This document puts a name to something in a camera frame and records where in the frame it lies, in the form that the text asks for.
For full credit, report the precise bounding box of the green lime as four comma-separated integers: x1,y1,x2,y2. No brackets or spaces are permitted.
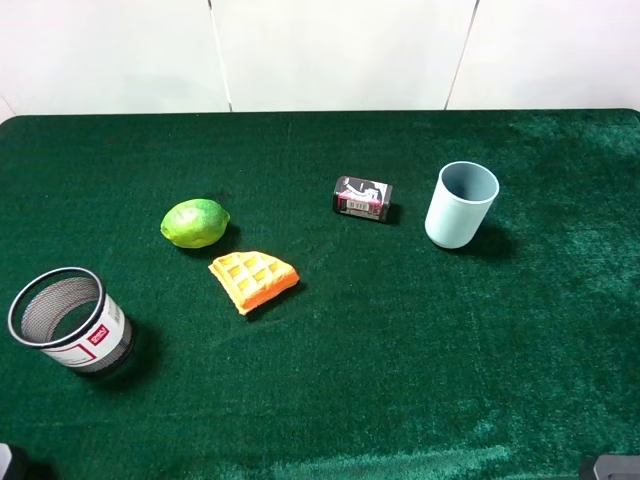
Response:
160,199,230,249

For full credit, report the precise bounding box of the yellow orange waffle toy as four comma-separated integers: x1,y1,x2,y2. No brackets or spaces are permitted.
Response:
209,251,300,315

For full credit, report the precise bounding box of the small black printed box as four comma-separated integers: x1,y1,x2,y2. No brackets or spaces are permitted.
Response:
332,175,393,223

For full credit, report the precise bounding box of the light blue cup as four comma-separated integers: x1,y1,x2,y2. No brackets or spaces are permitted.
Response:
424,161,500,249

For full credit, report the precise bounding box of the grey device bottom right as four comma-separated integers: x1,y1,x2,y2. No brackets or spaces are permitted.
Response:
579,454,640,480

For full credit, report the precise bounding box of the black mesh pen holder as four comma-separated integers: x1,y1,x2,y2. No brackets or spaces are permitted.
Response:
8,267,134,375

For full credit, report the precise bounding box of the green velvet table cloth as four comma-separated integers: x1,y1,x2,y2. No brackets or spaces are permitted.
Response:
1,110,639,479

